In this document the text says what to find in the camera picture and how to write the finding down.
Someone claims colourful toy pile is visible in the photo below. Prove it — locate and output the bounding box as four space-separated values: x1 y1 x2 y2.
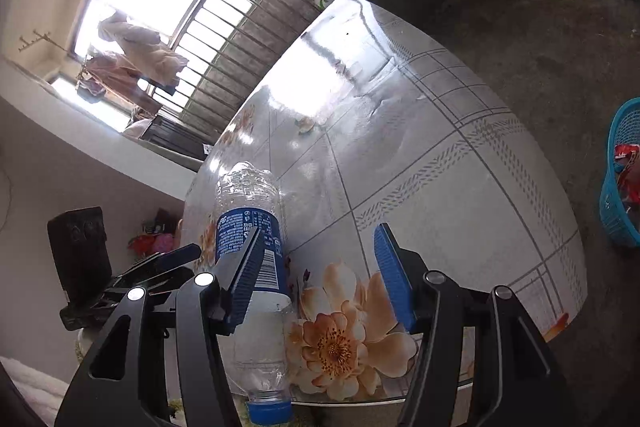
127 207 183 263

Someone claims pink hanging garment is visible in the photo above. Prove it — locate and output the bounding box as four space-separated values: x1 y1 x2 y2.
77 51 166 115

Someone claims floral tablecloth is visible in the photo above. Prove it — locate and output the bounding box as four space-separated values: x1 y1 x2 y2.
180 0 588 403

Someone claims green white fluffy cloth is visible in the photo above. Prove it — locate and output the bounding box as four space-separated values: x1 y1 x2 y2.
0 332 91 427

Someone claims clear plastic bottle blue label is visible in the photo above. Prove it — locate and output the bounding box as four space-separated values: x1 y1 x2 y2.
215 161 296 425

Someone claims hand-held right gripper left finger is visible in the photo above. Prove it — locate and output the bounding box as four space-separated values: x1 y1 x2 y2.
54 227 267 427

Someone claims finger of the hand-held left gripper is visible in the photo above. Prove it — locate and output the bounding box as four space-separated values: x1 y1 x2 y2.
112 243 202 288
102 268 196 300

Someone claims white hanging garment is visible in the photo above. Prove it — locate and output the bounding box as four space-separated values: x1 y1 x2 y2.
97 11 190 86

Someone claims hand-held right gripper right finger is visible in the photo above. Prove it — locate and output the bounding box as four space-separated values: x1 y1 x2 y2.
374 223 581 427

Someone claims metal window railing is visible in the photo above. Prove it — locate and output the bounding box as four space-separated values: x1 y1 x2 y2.
135 0 321 142

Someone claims dark slatted panel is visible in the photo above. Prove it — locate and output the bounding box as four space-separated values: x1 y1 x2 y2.
141 114 221 160

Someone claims blue plastic waste basket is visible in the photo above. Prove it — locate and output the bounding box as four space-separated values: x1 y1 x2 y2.
599 98 640 248

